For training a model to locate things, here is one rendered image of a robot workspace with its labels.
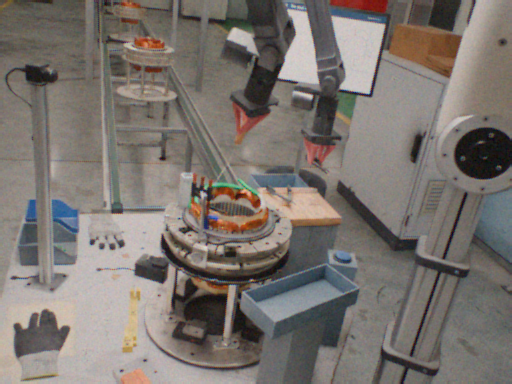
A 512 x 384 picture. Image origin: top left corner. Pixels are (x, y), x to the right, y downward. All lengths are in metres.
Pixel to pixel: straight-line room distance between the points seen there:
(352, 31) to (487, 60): 1.32
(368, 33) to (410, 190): 1.53
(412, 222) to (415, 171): 0.38
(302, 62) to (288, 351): 1.38
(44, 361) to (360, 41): 1.63
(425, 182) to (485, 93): 2.57
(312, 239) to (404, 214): 2.14
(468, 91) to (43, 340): 1.07
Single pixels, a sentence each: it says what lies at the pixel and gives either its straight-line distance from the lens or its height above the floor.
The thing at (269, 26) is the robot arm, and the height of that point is 1.58.
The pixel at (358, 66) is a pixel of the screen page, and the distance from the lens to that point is 2.20.
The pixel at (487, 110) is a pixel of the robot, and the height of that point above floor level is 1.51.
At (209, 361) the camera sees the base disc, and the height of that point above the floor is 0.80.
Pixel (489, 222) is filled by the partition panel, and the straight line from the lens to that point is 3.81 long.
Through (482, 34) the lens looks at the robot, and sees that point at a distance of 0.92.
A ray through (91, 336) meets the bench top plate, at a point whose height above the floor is 0.78.
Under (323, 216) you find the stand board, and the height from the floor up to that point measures 1.06.
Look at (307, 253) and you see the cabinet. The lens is 1.47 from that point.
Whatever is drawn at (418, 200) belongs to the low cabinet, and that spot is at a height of 0.40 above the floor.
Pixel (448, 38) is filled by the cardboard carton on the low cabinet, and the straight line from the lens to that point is 3.86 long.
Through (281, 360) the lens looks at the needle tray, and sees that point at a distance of 1.16.
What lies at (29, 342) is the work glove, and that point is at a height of 0.80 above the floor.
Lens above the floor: 1.68
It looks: 24 degrees down
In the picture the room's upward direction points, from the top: 9 degrees clockwise
